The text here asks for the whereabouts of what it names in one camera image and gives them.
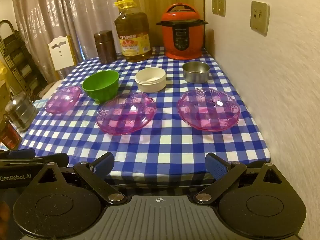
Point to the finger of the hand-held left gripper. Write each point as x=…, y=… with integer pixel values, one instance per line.
x=53, y=159
x=21, y=153

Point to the brown cylindrical canister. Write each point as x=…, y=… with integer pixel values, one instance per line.
x=105, y=46

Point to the green plastic bowl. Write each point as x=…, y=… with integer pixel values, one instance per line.
x=101, y=85

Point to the sheer shiny curtain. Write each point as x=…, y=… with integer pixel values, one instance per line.
x=50, y=10

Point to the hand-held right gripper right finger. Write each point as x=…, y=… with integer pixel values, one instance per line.
x=215, y=167

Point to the white chair back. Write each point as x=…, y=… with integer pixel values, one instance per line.
x=61, y=52

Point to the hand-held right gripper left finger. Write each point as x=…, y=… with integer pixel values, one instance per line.
x=103, y=164

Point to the red electric pressure cooker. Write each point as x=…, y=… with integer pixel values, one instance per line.
x=182, y=31

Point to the stainless steel tiered container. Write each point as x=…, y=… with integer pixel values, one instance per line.
x=20, y=110

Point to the purple transparent plastic plate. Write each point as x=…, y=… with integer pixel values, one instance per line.
x=62, y=100
x=126, y=113
x=208, y=108

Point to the beige wall socket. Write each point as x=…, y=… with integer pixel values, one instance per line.
x=260, y=17

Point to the large cooking oil bottle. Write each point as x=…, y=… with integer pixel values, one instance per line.
x=132, y=31

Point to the beige wall switch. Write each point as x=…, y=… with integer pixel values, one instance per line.
x=221, y=6
x=214, y=5

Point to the yellow plastic bag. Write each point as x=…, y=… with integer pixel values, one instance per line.
x=2, y=70

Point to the blue white checked tablecloth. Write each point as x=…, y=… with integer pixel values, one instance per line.
x=160, y=140

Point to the white plastic bowl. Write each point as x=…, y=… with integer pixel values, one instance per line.
x=150, y=80

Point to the stainless steel bowl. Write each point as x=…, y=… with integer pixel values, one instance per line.
x=196, y=72

